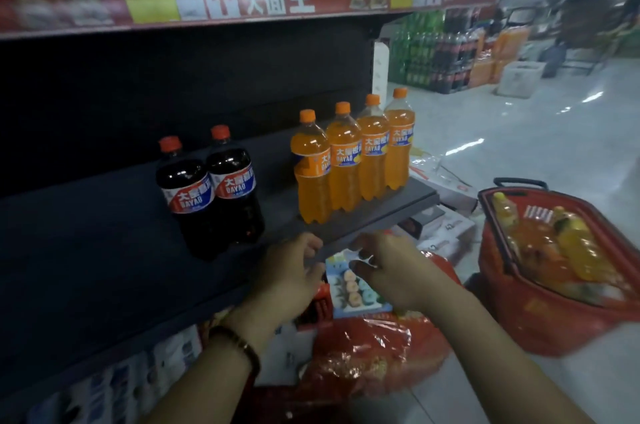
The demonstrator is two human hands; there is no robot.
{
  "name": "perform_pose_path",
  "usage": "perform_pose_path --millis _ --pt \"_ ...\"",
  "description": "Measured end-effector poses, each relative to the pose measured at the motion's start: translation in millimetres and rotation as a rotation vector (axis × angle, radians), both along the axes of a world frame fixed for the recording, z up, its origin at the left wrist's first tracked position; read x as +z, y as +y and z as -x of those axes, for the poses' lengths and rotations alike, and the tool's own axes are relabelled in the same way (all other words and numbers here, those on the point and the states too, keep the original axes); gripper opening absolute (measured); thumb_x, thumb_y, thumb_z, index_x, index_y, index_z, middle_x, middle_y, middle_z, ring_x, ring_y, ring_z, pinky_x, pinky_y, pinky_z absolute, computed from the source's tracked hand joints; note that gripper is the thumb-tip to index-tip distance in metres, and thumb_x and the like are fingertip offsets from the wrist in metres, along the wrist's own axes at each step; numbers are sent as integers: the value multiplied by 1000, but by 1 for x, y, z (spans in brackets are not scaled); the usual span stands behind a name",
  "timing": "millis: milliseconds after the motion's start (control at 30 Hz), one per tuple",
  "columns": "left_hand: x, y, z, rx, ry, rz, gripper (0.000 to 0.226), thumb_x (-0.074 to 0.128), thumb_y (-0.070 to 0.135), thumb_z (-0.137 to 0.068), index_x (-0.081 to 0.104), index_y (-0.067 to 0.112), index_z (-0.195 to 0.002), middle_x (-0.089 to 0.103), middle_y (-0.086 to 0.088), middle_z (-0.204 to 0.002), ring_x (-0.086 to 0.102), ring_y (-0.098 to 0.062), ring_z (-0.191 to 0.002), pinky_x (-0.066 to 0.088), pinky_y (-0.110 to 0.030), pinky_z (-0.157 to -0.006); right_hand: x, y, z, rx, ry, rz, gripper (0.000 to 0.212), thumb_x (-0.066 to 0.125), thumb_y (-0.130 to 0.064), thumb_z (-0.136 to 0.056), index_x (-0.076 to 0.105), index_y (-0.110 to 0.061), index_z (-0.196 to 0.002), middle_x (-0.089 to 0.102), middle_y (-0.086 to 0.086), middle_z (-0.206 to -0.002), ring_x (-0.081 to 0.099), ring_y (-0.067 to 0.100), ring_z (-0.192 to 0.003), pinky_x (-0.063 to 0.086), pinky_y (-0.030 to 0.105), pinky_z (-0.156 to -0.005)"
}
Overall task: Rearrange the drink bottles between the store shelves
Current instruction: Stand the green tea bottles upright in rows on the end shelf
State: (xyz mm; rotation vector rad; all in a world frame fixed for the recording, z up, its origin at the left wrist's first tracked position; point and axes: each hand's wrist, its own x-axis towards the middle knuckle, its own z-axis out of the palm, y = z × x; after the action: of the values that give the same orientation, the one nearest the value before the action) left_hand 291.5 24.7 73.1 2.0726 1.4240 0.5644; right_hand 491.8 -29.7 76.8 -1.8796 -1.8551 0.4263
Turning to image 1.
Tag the person's left hand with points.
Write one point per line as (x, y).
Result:
(280, 289)

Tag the person's right hand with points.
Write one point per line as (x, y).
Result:
(405, 279)

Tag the large orange soda bottle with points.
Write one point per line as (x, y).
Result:
(374, 164)
(312, 189)
(345, 174)
(400, 154)

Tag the large dark soda bottle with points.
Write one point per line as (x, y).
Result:
(232, 169)
(187, 179)

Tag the pile of yellow juice bottles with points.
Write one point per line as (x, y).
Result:
(580, 249)

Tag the dark grey metal shelf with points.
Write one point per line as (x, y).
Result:
(100, 239)

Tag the person's right forearm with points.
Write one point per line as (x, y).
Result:
(510, 373)

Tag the small red pack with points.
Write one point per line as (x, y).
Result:
(315, 314)

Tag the blue pack of coloured sponges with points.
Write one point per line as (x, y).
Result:
(350, 289)

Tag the white carton box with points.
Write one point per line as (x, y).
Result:
(450, 234)

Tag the crumpled white blue packet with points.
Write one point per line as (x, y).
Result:
(285, 358)

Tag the flat white red carton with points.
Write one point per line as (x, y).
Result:
(445, 184)

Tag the red plastic basket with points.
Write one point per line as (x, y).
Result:
(525, 309)

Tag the stack of white blue packets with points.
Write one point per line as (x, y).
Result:
(125, 388)

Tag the stack of drink bottle packs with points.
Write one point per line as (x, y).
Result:
(425, 54)

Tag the white plastic crate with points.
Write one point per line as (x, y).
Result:
(520, 81)

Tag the stack of orange drink packs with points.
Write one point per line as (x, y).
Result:
(510, 44)

